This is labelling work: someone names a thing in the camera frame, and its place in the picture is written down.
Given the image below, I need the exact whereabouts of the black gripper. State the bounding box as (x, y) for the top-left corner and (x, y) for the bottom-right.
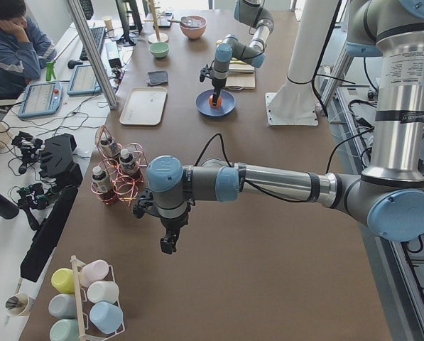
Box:
(212, 77), (226, 98)
(160, 209), (189, 254)

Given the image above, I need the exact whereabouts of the orange mandarin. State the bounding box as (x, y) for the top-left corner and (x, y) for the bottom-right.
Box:
(208, 95), (222, 108)

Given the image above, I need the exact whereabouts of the blue plate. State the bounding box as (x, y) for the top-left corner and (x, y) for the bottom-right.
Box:
(195, 89), (236, 117)

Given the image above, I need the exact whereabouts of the wooden cutting board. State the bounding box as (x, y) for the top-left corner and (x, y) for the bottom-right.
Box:
(226, 60), (256, 90)

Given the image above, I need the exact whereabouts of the grey cloth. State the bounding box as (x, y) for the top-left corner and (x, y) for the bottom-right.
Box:
(147, 70), (168, 86)

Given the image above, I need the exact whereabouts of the pink bowl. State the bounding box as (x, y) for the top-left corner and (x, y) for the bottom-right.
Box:
(180, 16), (207, 40)

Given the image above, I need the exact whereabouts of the green bowl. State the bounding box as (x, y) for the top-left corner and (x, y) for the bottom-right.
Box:
(149, 42), (169, 58)

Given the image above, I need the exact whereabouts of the cream rabbit tray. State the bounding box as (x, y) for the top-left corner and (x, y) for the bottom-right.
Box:
(119, 87), (167, 126)

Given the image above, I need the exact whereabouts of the pink cup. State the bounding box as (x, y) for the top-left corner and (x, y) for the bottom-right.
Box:
(79, 259), (109, 287)

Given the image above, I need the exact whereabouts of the wooden glass stand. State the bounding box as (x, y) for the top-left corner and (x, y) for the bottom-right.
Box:
(144, 0), (169, 44)

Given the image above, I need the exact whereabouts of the white cup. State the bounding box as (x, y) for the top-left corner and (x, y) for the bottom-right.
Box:
(87, 281), (119, 304)

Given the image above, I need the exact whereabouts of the dark drink bottle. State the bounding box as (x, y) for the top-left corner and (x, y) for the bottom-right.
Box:
(92, 166), (115, 201)
(119, 148), (137, 175)
(99, 135), (120, 158)

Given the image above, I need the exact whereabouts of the copper bottle rack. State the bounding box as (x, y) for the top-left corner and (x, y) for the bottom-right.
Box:
(91, 126), (148, 206)

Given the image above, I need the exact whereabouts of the blue cup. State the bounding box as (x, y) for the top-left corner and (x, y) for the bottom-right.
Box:
(89, 301), (123, 334)

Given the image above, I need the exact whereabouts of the white cup rack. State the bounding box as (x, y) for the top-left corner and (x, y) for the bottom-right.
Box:
(70, 255), (126, 341)

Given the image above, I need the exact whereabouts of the yellow cup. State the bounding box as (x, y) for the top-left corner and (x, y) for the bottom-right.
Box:
(51, 268), (75, 294)

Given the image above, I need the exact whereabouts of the grey cup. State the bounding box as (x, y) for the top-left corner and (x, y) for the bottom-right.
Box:
(48, 293), (77, 319)

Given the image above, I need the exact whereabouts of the black keyboard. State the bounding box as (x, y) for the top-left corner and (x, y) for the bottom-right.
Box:
(78, 26), (107, 61)

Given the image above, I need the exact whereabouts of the mint green cup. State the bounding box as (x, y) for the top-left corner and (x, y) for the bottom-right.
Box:
(49, 319), (80, 341)

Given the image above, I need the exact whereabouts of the teach pendant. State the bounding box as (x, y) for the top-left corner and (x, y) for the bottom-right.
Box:
(67, 65), (102, 96)
(18, 82), (62, 119)

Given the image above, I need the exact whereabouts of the paper cup with tools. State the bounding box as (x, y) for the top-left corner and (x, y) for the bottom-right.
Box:
(5, 293), (35, 316)

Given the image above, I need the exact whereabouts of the seated person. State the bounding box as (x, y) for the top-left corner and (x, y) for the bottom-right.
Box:
(0, 0), (57, 99)

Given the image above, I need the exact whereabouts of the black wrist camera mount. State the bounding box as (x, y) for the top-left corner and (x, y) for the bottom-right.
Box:
(199, 64), (213, 82)

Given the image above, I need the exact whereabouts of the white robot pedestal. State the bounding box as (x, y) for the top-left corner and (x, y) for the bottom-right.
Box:
(266, 0), (341, 126)

